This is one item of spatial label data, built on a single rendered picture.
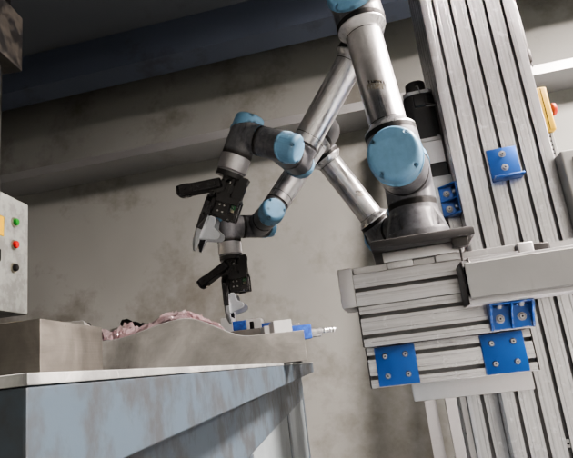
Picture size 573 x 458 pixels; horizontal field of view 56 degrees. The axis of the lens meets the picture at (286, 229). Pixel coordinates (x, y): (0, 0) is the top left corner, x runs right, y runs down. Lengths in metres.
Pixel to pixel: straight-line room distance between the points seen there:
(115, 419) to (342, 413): 3.30
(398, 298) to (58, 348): 0.78
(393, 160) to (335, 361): 2.48
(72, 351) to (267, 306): 2.99
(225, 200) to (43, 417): 1.13
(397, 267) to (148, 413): 0.99
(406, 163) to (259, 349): 0.49
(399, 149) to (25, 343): 0.81
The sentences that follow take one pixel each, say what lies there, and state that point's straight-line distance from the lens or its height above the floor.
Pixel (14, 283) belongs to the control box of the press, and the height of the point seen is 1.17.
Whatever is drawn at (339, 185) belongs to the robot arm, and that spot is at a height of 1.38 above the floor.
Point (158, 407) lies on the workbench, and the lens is 0.31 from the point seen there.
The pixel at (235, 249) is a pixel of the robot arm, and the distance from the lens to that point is 1.67.
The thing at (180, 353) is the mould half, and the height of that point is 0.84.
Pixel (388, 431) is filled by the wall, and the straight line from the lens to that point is 3.52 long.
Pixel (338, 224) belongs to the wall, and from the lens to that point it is 3.61.
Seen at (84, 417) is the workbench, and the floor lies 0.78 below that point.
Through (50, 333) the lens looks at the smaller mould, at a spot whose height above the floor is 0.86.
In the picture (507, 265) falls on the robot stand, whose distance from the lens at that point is 1.12.
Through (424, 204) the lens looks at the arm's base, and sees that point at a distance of 1.28.
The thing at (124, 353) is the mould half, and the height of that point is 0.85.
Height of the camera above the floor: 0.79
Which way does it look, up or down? 14 degrees up
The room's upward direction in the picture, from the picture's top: 7 degrees counter-clockwise
